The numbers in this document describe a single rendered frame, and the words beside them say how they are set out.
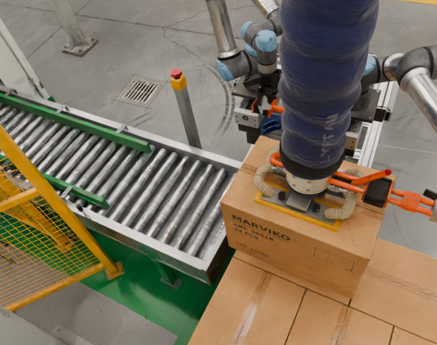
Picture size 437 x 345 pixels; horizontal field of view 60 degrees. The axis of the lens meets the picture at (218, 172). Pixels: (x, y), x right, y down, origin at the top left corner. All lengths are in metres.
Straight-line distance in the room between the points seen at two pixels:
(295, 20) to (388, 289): 1.40
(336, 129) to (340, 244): 0.46
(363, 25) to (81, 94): 3.45
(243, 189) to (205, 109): 2.01
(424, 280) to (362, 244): 0.65
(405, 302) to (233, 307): 0.78
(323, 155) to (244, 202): 0.43
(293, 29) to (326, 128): 0.34
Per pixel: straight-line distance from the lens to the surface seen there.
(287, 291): 1.94
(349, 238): 1.48
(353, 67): 1.04
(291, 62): 1.03
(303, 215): 1.48
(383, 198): 1.42
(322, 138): 1.19
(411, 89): 1.39
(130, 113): 3.70
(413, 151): 3.25
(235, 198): 1.55
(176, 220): 2.17
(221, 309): 1.92
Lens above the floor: 2.37
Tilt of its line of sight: 52 degrees down
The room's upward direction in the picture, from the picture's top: 12 degrees counter-clockwise
